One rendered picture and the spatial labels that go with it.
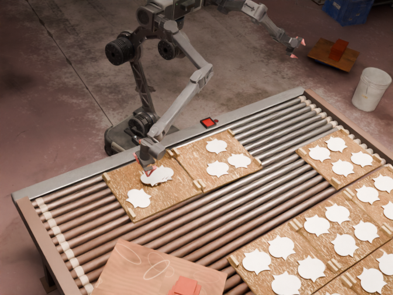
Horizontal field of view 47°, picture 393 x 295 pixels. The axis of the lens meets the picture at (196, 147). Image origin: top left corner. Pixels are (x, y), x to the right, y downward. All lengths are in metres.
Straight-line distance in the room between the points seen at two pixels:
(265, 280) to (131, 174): 0.88
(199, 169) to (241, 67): 2.74
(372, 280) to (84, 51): 3.76
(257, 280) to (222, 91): 2.85
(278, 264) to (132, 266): 0.70
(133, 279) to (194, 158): 0.88
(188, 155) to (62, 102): 2.07
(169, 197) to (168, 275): 0.52
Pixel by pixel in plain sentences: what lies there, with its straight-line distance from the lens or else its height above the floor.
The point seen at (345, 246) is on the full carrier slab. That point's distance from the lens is 2.41.
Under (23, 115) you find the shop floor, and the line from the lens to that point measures 4.28.
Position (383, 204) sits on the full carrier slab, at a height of 0.94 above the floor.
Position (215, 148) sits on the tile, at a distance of 2.63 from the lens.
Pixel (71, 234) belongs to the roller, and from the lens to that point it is 2.23.
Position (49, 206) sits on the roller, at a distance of 2.34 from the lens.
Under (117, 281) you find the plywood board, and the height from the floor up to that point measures 1.04.
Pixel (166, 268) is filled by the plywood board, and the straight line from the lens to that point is 1.98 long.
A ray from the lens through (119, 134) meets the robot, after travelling 3.68.
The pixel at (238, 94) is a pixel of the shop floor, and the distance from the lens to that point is 4.68.
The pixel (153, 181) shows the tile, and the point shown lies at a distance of 2.37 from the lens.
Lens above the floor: 2.74
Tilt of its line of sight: 43 degrees down
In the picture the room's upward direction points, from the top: 10 degrees clockwise
